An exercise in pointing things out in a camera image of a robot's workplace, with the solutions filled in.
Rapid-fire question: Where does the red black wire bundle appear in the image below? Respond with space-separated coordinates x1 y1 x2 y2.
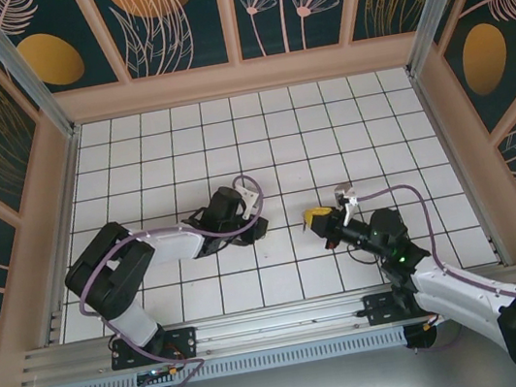
422 310 450 331
162 344 190 378

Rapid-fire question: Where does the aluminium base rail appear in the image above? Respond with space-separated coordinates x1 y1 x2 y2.
16 274 516 387

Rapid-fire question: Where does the grey slotted cable duct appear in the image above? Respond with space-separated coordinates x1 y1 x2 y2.
44 330 409 387

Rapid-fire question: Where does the aluminium frame post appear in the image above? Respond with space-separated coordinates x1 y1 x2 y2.
0 0 81 147
396 0 500 79

